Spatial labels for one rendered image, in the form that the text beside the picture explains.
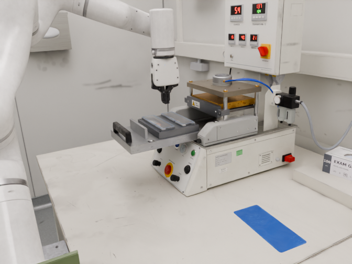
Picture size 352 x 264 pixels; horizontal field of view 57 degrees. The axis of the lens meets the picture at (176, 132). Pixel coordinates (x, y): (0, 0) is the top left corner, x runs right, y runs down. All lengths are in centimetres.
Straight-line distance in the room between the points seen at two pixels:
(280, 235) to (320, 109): 76
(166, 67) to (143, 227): 55
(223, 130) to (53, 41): 154
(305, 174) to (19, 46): 105
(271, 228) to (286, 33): 70
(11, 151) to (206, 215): 62
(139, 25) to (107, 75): 142
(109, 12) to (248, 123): 64
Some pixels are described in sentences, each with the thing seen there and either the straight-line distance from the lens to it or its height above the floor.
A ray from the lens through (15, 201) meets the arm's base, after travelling 77.
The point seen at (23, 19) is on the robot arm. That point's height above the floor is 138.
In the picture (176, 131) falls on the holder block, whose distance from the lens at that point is 117.
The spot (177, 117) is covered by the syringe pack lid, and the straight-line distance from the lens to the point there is 127.
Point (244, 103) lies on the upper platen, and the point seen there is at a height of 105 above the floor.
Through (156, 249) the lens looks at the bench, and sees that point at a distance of 99.
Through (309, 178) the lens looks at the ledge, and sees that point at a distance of 132.
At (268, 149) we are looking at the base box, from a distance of 138.
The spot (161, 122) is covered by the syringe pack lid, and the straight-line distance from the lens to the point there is 122.
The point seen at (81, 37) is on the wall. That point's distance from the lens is 258.
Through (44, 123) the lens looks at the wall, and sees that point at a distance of 262.
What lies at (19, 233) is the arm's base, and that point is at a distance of 74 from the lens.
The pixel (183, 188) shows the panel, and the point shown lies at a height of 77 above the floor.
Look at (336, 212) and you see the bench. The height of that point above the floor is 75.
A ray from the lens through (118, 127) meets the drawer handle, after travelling 119.
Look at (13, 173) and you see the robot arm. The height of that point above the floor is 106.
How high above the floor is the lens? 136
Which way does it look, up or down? 19 degrees down
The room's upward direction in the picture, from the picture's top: 2 degrees counter-clockwise
